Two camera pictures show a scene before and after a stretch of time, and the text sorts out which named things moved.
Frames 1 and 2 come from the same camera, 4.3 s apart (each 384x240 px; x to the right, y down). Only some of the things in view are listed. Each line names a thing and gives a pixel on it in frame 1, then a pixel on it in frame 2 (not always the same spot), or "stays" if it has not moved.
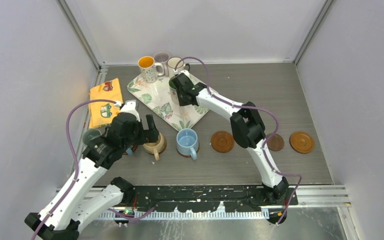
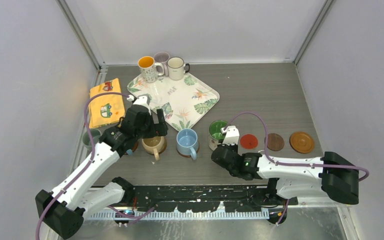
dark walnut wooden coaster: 276,143 stays
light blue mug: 187,142 stays
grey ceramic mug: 90,134 stays
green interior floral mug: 173,91 to 215,133
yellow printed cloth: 102,113 stays
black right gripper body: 182,101 to 233,147
